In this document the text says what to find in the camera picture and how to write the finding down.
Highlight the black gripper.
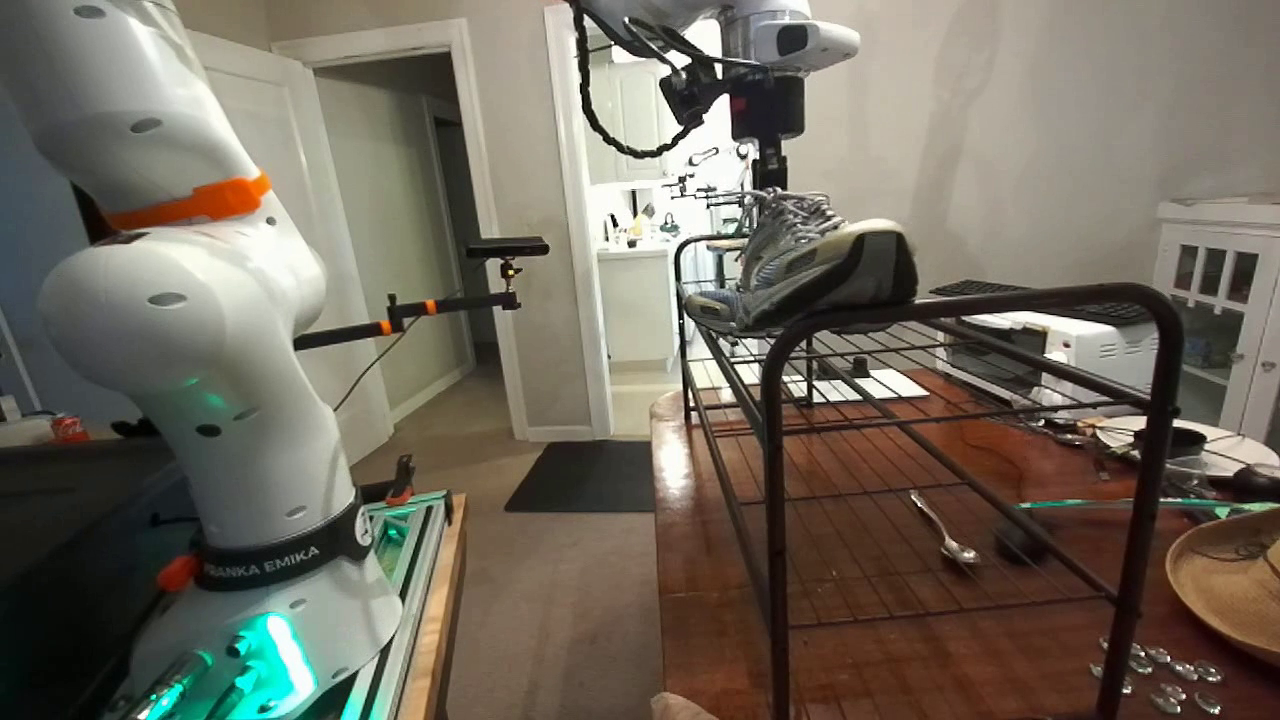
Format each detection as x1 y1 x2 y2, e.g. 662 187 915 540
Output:
725 72 811 202

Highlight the black metal shoe rack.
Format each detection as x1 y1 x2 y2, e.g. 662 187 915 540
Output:
672 232 1186 720

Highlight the dark door mat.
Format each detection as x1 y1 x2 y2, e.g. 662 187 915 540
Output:
500 435 661 521

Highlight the silver metal spoon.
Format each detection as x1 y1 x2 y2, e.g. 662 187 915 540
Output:
908 487 985 578

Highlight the white glass-door cabinet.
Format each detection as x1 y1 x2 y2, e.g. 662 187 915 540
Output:
1146 197 1280 449

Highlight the black orange clamp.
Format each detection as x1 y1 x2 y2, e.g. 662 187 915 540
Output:
357 454 419 512

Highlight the green tube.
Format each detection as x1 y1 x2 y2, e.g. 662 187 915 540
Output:
1017 493 1280 524

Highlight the white plate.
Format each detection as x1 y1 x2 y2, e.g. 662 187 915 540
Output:
1090 414 1280 487

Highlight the white door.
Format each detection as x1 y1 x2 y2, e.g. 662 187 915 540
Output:
164 21 398 465

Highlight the beige cloth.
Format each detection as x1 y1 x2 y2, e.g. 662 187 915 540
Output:
647 689 725 720

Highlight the wooden workbench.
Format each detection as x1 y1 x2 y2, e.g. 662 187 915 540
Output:
395 493 474 720

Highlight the large black box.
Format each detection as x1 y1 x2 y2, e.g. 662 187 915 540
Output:
0 435 202 720

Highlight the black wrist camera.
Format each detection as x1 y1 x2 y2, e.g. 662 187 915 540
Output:
655 58 737 131

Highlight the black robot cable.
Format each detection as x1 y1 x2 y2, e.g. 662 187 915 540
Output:
566 3 711 164

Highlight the black bar camera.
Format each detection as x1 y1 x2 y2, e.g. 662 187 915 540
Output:
463 232 552 265

